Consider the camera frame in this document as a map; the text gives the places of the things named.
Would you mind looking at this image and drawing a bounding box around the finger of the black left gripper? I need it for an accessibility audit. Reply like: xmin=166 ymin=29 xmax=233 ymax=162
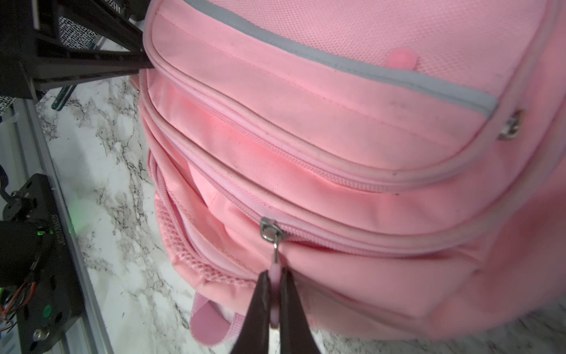
xmin=57 ymin=0 xmax=143 ymax=52
xmin=32 ymin=55 xmax=153 ymax=90

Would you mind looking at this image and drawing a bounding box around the green handled fork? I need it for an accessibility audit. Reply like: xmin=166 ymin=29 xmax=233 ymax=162
xmin=51 ymin=35 xmax=105 ymax=112

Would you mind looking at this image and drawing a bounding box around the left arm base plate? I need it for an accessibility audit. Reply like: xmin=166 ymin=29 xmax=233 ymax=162
xmin=1 ymin=173 xmax=84 ymax=353

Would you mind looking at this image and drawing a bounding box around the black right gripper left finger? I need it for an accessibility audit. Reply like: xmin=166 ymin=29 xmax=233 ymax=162
xmin=230 ymin=271 xmax=271 ymax=354

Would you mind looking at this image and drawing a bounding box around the pink backpack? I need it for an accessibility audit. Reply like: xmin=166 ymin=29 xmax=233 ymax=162
xmin=139 ymin=1 xmax=565 ymax=346

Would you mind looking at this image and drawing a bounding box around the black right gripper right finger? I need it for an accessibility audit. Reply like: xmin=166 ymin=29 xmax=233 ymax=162
xmin=279 ymin=268 xmax=321 ymax=354

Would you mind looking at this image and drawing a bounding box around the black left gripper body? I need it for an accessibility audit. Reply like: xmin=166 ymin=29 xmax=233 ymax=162
xmin=1 ymin=1 xmax=61 ymax=99

